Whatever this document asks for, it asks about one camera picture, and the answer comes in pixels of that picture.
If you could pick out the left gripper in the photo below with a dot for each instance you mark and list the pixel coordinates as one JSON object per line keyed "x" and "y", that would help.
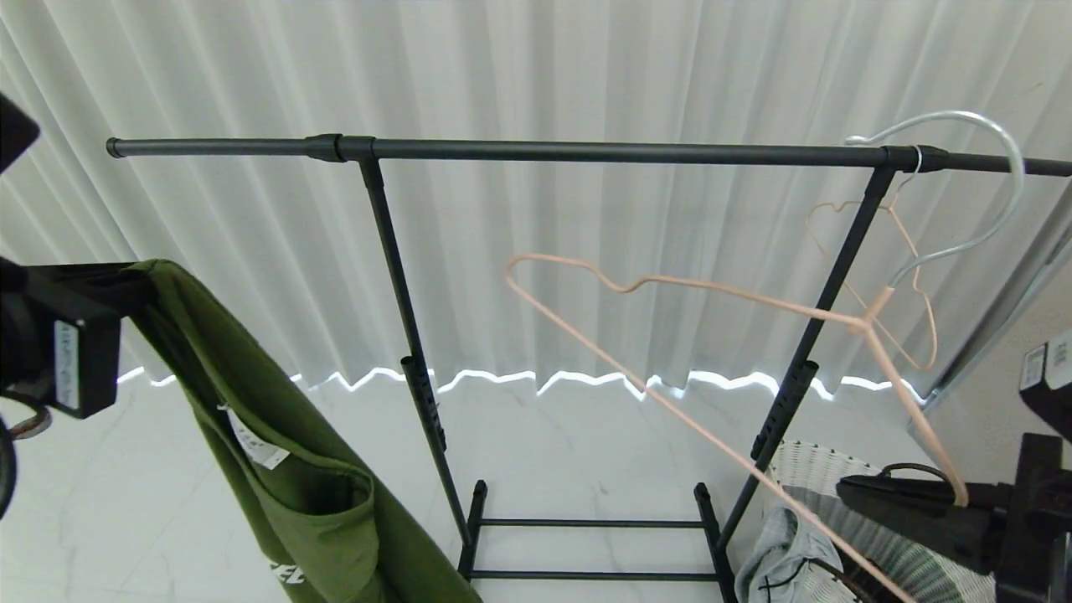
{"x": 33, "y": 352}

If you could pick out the white laundry basket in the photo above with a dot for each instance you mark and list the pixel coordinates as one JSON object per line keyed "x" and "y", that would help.
{"x": 804, "y": 469}

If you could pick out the white curtain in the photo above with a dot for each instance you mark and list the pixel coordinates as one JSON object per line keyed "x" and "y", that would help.
{"x": 586, "y": 75}

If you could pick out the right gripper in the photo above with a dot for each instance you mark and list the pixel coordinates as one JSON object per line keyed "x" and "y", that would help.
{"x": 1034, "y": 536}

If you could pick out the green long-sleeved shirt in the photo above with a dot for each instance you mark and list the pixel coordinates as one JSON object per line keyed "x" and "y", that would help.
{"x": 276, "y": 402}

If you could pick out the black clothes rack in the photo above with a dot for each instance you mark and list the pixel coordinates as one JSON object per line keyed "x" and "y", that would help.
{"x": 586, "y": 152}

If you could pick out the pale grey shorts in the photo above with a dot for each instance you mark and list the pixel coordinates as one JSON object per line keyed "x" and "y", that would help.
{"x": 791, "y": 553}

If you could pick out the pink clothes hanger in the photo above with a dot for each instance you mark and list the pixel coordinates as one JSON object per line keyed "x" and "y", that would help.
{"x": 931, "y": 335}
{"x": 720, "y": 290}

